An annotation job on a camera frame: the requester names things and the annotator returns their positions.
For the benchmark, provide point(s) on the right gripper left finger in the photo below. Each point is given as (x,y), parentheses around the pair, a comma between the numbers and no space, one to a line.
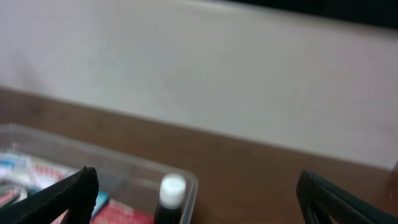
(75,196)

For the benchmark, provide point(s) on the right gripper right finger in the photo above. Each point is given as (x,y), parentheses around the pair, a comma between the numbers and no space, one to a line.
(322,202)

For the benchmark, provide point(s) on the red medicine box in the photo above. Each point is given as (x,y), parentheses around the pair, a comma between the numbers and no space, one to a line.
(114,212)

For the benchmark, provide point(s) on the white Panadol box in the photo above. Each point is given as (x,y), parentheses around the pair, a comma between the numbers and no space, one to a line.
(31,171)

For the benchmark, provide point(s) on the green Zam-Buk box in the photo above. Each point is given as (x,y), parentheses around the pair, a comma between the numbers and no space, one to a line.
(12,193)

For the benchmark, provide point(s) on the dark bottle white cap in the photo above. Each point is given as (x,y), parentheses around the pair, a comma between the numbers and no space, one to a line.
(171,195)

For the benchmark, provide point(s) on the clear plastic container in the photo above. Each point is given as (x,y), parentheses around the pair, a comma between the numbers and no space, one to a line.
(132,180)

